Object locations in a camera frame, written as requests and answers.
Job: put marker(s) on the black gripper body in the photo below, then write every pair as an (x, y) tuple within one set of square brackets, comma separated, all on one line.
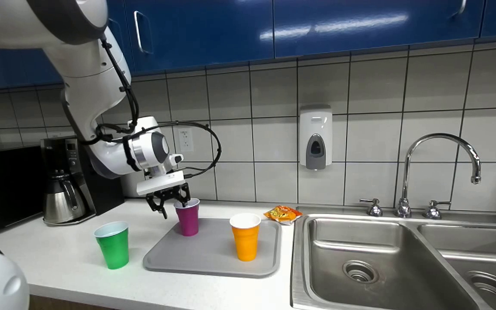
[(172, 196)]

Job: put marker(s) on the purple plastic cup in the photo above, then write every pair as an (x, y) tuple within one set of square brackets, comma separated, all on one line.
[(189, 222)]

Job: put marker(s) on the green plastic cup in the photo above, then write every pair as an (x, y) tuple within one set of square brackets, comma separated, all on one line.
[(113, 251)]

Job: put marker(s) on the orange plastic cup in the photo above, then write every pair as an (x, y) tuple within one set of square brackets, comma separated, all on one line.
[(247, 242)]

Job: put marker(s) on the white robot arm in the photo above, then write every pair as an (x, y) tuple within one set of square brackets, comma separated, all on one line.
[(87, 63)]

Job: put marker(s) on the grey plastic tray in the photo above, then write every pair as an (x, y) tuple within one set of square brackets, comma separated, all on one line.
[(215, 256)]

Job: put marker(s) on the black coffee maker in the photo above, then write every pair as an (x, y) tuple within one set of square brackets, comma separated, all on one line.
[(96, 184)]

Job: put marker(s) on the steel coffee carafe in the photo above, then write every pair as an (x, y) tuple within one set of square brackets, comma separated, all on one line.
[(61, 201)]

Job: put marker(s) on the black microwave oven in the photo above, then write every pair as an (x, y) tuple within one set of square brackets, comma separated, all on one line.
[(8, 191)]

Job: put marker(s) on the stainless steel double sink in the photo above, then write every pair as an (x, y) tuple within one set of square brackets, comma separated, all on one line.
[(375, 259)]

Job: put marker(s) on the chrome gooseneck faucet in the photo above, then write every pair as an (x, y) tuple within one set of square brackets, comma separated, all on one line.
[(406, 173)]

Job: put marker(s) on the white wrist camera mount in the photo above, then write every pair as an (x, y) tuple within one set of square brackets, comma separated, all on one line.
[(160, 184)]

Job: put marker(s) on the white wall outlet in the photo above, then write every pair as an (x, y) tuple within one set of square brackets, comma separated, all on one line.
[(185, 142)]

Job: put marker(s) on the white wall soap dispenser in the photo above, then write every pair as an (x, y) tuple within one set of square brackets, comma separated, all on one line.
[(316, 132)]

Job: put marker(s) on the blue wall cabinets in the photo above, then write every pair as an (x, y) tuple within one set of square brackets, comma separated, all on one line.
[(346, 23)]

